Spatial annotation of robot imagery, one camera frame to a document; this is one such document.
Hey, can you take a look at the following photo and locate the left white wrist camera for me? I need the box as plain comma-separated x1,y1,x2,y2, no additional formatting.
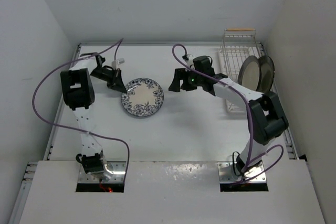
111,58,125,70

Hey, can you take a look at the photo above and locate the metal base plate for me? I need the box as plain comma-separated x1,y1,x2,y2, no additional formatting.
77,161,126,184
217,161,267,184

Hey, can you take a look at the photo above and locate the white wire dish rack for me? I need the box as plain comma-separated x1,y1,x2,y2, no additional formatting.
219,26,276,113

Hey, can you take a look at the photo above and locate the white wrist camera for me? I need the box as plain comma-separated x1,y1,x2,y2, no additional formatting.
111,58,125,70
182,54,194,69

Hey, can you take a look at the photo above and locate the purple cable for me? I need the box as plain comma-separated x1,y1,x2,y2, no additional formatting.
31,38,130,180
172,44,285,185

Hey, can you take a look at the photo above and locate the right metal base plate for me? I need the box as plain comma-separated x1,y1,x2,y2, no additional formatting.
217,161,267,184

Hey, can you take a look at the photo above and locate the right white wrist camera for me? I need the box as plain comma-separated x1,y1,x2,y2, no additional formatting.
182,54,194,69

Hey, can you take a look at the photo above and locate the black patterned rim plate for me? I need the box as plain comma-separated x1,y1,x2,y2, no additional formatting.
257,55,275,93

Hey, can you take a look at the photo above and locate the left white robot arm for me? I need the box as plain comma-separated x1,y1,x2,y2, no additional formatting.
60,52,127,181

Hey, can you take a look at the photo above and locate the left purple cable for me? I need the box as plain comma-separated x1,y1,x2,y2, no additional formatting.
31,38,130,180

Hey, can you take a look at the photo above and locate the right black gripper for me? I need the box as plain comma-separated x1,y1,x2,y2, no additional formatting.
169,68,203,92

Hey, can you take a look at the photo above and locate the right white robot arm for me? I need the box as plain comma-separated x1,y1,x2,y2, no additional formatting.
169,54,289,174

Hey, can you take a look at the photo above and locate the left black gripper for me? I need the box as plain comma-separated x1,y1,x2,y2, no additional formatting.
90,67,127,93

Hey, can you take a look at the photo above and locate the brown rim cream plate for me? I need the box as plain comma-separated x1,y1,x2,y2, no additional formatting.
237,56,261,91

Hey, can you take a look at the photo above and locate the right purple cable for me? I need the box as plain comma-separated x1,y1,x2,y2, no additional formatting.
172,44,285,185

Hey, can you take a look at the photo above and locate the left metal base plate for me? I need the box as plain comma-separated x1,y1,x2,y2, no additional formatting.
77,161,126,184

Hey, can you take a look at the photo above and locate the blue floral ceramic plate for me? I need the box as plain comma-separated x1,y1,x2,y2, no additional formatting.
121,78,164,118

